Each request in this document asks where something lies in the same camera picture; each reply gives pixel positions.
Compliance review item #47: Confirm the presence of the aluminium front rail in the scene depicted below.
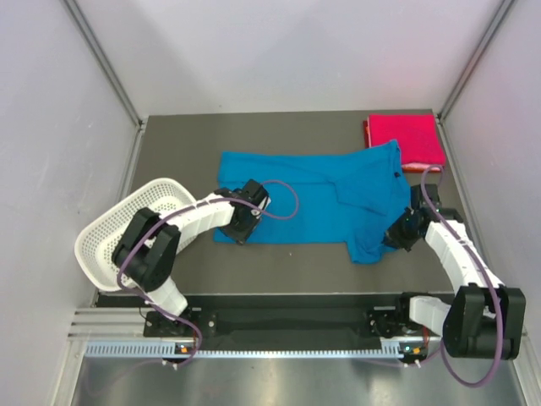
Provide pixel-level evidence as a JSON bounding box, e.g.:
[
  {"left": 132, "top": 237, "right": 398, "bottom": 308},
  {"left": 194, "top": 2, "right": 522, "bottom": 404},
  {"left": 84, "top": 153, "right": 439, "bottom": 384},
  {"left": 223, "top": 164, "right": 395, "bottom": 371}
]
[{"left": 67, "top": 307, "right": 529, "bottom": 339}]

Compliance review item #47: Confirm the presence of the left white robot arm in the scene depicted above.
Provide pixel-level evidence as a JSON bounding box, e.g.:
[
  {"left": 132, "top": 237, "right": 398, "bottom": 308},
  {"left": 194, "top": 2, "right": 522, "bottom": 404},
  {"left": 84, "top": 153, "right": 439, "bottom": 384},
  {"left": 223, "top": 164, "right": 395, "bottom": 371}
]
[{"left": 111, "top": 179, "right": 271, "bottom": 336}]

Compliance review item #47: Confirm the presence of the white slotted cable duct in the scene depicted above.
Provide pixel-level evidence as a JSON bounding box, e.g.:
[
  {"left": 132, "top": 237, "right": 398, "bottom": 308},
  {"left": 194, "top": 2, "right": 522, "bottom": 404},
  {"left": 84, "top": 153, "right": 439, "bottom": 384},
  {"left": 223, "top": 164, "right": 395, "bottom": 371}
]
[{"left": 85, "top": 341, "right": 427, "bottom": 359}]

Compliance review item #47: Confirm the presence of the left aluminium frame post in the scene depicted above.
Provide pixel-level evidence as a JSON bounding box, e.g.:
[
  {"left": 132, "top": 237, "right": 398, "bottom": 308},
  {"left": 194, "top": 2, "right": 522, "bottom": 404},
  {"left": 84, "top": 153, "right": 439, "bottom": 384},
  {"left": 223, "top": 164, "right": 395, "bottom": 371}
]
[{"left": 60, "top": 0, "right": 143, "bottom": 128}]

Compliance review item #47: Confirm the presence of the right aluminium frame post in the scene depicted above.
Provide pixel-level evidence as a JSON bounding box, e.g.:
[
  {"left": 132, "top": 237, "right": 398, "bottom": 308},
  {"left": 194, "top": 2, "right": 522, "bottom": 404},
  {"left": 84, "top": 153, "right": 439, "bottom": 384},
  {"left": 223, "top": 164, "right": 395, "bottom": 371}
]
[{"left": 436, "top": 0, "right": 517, "bottom": 123}]

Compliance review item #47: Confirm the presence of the folded red t-shirt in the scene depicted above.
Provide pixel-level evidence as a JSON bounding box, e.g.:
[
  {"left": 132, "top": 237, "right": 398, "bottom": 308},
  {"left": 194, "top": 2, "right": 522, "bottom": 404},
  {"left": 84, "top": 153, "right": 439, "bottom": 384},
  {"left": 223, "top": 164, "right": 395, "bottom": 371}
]
[{"left": 362, "top": 120, "right": 447, "bottom": 173}]

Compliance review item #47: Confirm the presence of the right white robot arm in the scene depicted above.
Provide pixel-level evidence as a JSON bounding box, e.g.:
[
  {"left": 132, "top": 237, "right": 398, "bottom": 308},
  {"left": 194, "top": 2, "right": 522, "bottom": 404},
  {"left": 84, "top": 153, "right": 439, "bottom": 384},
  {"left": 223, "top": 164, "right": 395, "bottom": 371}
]
[{"left": 383, "top": 184, "right": 526, "bottom": 360}]

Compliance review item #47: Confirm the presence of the blue t-shirt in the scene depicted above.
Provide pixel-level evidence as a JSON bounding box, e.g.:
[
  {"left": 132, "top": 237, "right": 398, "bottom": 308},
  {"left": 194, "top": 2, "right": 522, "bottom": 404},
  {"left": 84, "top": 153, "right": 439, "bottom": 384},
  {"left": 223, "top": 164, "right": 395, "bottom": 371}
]
[{"left": 217, "top": 140, "right": 410, "bottom": 264}]

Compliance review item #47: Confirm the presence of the white perforated plastic basket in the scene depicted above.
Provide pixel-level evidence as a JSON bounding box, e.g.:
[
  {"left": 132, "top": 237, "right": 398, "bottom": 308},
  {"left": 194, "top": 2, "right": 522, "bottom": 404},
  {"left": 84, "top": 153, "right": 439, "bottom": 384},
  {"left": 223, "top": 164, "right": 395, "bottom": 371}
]
[{"left": 74, "top": 178, "right": 195, "bottom": 292}]

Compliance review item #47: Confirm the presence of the aluminium frame post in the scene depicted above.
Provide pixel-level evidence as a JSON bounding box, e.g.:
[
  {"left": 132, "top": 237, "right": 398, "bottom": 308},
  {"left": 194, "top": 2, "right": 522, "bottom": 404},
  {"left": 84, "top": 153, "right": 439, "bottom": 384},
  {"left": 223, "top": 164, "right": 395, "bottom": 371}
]
[
  {"left": 436, "top": 0, "right": 517, "bottom": 123},
  {"left": 60, "top": 0, "right": 143, "bottom": 128}
]

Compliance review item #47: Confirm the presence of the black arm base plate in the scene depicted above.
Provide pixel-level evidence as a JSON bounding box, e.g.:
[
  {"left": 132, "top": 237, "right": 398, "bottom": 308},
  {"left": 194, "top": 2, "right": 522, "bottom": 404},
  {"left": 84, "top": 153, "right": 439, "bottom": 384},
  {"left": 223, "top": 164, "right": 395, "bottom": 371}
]
[{"left": 142, "top": 306, "right": 428, "bottom": 352}]

